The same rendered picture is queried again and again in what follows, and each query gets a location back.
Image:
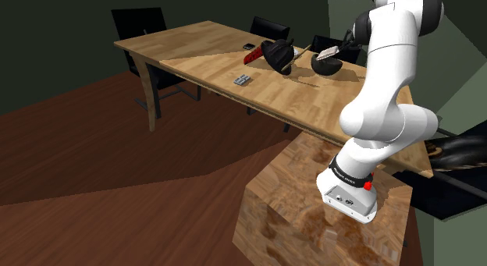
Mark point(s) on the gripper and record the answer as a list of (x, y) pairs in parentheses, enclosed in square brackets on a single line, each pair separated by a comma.
[(349, 38)]

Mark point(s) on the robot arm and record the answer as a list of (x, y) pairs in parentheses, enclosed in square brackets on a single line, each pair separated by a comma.
[(384, 86)]

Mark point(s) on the black chair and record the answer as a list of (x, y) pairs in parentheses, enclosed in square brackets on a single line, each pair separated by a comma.
[(137, 23), (456, 153), (324, 43), (270, 28)]

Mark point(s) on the black bowl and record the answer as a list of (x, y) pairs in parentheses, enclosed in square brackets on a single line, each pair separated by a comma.
[(325, 67), (277, 54)]

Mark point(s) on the wooden spoon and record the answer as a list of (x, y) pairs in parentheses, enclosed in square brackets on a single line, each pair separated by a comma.
[(293, 60)]

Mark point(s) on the red flat rectangular thing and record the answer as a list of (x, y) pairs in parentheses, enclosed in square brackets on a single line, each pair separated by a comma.
[(252, 56)]

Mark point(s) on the small black flat box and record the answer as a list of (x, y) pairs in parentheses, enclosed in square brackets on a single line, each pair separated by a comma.
[(249, 46)]

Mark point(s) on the small grey ridged block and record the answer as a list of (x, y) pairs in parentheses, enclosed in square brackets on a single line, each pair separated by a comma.
[(242, 80)]

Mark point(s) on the wooden table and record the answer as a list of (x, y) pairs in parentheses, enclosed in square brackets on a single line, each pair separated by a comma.
[(197, 44)]

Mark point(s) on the wood patterned robot stand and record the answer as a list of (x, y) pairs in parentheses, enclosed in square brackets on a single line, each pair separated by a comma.
[(296, 204)]

